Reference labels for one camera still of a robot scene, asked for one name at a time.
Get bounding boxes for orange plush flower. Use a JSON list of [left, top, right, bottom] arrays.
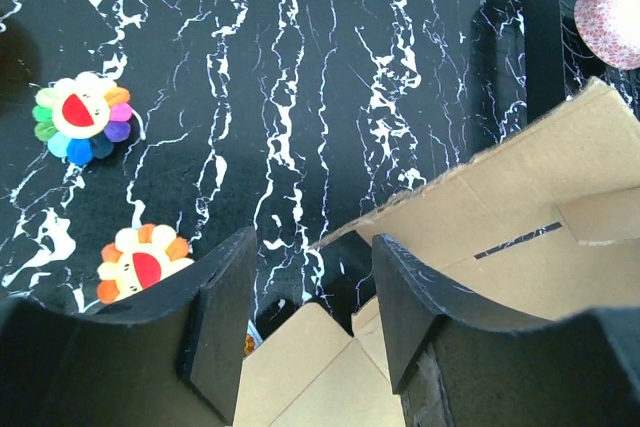
[[96, 224, 194, 305]]

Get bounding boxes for pink patterned bowl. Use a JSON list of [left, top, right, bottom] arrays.
[[574, 0, 639, 71]]

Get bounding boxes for rainbow plush flower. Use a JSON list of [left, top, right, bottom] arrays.
[[32, 71, 134, 166]]

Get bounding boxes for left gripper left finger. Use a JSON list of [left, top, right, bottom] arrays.
[[1, 227, 256, 426]]

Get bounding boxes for black wire dish rack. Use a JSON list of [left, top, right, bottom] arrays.
[[467, 0, 639, 149]]

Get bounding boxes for brown cardboard box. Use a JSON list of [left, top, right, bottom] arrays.
[[235, 78, 639, 426]]

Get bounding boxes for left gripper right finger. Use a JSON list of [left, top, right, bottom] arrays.
[[372, 234, 639, 426]]

